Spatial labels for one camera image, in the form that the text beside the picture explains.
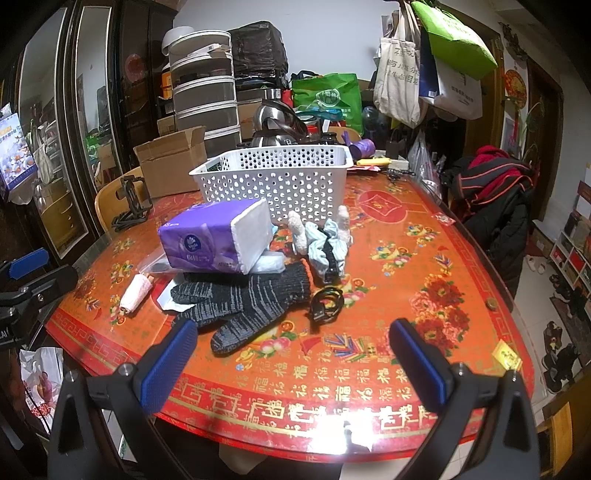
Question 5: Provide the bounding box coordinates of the black knit glove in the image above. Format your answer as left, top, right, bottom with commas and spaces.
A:
170, 261, 311, 356

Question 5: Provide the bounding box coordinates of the purple tissue pack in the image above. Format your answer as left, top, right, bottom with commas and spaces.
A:
158, 199, 273, 275

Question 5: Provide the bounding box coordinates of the white perforated plastic basket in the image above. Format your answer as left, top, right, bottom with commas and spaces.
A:
189, 145, 353, 225

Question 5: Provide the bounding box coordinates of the white instruction paper sheet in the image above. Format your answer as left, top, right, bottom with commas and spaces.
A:
156, 290, 191, 313

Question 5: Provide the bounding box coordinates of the light blue wet wipes pack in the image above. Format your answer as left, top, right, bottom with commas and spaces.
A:
249, 250, 287, 274

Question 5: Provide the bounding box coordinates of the wooden chair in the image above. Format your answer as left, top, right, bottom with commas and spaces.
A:
94, 167, 151, 232

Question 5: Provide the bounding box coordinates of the white thread spool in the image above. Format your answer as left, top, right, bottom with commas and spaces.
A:
119, 273, 154, 315

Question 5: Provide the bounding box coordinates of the black phone stand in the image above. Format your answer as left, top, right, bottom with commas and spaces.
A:
111, 175, 153, 232

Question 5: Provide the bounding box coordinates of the brown cardboard box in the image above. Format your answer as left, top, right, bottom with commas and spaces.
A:
133, 126, 207, 198

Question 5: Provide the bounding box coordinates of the white cubby shelf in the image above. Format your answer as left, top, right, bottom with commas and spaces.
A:
549, 181, 591, 301

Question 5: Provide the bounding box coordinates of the red black striped jacket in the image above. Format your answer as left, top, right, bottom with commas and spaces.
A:
448, 145, 534, 295

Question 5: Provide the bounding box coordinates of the light blue scrunchie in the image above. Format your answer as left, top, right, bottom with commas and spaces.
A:
304, 219, 353, 285

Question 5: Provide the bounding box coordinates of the grey plastic drawer tower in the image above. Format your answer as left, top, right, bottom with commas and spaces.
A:
162, 27, 242, 157

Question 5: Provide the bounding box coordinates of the white plush bunny toy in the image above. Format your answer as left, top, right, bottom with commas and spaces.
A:
287, 205, 353, 256

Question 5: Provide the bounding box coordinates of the stainless steel kettle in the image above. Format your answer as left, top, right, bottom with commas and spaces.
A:
249, 99, 308, 147

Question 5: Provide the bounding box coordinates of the yellow cloth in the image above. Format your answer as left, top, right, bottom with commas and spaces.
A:
356, 157, 391, 168

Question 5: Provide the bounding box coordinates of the black plastic wrapped box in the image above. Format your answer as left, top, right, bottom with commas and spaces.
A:
228, 21, 288, 78

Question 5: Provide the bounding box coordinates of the purple plastic watering cup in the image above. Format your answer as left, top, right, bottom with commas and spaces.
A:
349, 139, 376, 161

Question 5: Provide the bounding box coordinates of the white hanging tote bag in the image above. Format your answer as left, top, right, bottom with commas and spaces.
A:
433, 59, 483, 120

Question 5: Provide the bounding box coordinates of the green shopping bag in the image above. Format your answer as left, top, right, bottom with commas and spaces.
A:
290, 70, 363, 134

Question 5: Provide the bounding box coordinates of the beige canvas tote bag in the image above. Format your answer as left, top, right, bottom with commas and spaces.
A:
374, 1, 426, 128

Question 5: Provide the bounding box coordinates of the lime green hanging bag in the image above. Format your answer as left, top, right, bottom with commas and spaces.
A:
411, 1, 498, 80

